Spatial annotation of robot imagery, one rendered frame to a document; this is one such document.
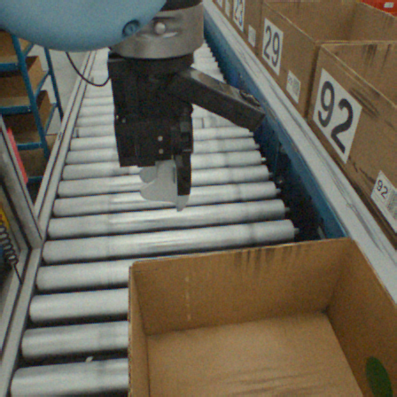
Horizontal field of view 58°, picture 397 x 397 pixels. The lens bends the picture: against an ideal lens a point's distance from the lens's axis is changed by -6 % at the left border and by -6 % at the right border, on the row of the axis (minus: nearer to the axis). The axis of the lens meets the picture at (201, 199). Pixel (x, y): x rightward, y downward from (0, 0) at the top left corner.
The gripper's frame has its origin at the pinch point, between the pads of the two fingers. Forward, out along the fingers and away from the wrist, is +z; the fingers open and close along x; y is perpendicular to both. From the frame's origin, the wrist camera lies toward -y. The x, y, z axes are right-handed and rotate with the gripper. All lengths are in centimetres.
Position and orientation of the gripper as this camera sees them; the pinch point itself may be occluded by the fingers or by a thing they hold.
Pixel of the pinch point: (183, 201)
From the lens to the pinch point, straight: 49.3
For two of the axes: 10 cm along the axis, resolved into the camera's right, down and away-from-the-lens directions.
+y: -9.9, 1.0, -1.2
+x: 1.6, 6.3, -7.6
